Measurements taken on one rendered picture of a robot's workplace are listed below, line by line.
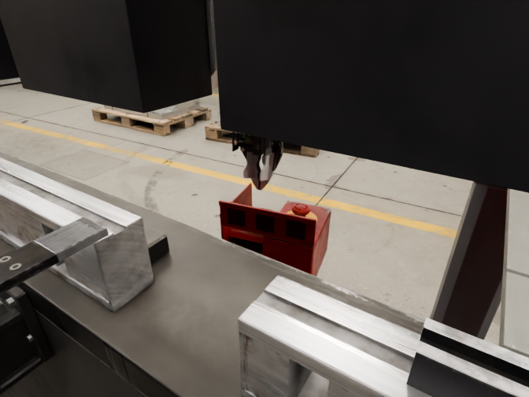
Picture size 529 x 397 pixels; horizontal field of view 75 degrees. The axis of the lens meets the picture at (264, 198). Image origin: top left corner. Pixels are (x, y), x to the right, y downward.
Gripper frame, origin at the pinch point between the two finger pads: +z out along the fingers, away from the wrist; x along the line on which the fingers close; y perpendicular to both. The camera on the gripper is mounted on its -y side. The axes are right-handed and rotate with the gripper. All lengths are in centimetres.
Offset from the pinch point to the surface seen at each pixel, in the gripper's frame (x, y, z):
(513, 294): 35, 42, -13
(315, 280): 19.7, 30.7, -1.1
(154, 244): -1.0, 34.9, -3.4
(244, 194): -4.5, -0.9, 4.0
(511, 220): 37, 31, -14
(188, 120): -198, -271, 52
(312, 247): 14.9, 10.0, 7.1
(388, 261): 33, -104, 75
